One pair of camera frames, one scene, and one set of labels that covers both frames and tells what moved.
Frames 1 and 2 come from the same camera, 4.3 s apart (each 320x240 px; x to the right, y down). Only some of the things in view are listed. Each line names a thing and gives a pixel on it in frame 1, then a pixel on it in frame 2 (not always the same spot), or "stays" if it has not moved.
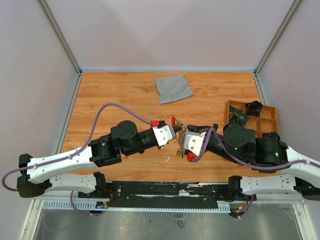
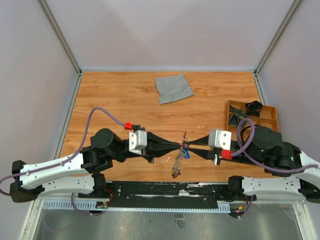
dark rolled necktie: (253, 108) stays
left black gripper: (177, 129) -> (155, 148)
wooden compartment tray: (267, 121) stays
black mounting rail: (164, 194) stays
